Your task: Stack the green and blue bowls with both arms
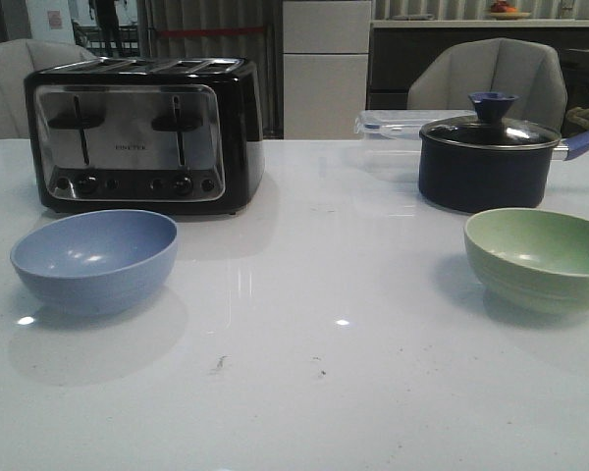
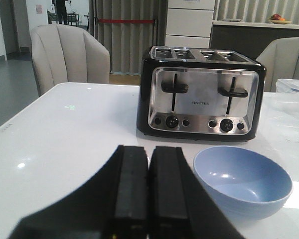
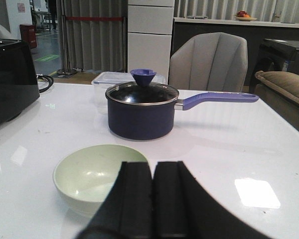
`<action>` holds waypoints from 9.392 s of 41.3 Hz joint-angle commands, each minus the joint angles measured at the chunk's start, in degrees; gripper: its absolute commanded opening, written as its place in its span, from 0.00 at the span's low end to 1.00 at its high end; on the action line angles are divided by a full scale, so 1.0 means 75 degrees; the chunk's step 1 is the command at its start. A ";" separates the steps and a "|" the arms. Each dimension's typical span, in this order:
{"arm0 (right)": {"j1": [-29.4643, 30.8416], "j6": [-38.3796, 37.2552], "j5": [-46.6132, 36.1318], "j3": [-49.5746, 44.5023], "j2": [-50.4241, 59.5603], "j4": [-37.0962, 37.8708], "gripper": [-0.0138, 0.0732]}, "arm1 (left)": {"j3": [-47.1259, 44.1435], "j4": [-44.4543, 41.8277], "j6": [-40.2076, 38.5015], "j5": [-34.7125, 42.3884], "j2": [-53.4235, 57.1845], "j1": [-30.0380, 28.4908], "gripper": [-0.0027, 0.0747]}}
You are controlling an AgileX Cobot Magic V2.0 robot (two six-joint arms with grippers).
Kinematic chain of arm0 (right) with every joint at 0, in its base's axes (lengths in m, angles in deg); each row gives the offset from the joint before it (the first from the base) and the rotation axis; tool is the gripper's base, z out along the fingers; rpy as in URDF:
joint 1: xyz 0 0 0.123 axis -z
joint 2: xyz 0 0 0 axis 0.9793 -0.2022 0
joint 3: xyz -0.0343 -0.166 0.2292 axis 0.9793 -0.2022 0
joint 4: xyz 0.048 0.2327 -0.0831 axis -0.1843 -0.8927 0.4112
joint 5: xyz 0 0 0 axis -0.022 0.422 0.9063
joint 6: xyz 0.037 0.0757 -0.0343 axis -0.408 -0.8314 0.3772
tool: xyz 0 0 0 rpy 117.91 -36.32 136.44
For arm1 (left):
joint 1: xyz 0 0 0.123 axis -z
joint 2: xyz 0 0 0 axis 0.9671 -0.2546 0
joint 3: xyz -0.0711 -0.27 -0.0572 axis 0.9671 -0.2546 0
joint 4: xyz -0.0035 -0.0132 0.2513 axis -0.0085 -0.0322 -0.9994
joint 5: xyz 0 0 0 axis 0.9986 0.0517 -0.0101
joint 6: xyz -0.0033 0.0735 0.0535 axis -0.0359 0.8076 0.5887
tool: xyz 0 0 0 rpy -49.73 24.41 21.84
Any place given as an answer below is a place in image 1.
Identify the blue plastic bowl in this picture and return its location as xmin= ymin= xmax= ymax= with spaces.
xmin=10 ymin=209 xmax=178 ymax=315

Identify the green plastic bowl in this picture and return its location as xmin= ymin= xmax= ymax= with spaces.
xmin=464 ymin=208 xmax=589 ymax=315

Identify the clear plastic food container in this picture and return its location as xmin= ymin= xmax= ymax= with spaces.
xmin=354 ymin=110 xmax=475 ymax=184

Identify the black and chrome toaster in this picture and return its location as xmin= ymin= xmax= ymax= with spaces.
xmin=25 ymin=58 xmax=264 ymax=215

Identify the dark blue saucepan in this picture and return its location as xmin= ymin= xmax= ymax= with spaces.
xmin=418 ymin=131 xmax=589 ymax=213

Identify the white cabinet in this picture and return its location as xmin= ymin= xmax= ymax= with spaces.
xmin=283 ymin=1 xmax=372 ymax=139

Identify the dark sideboard counter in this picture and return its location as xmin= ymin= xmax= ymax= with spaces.
xmin=366 ymin=20 xmax=589 ymax=109

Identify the grey chair on right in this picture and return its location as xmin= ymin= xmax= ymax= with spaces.
xmin=407 ymin=37 xmax=567 ymax=131

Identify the grey chair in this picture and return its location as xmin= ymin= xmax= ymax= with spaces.
xmin=0 ymin=39 xmax=95 ymax=139
xmin=407 ymin=37 xmax=567 ymax=131

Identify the glass lid with blue knob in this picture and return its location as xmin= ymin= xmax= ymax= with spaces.
xmin=419 ymin=91 xmax=561 ymax=149

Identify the plate of fruit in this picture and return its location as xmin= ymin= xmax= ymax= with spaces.
xmin=487 ymin=0 xmax=531 ymax=20

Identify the grey chair on left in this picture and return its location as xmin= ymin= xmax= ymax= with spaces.
xmin=0 ymin=39 xmax=95 ymax=139

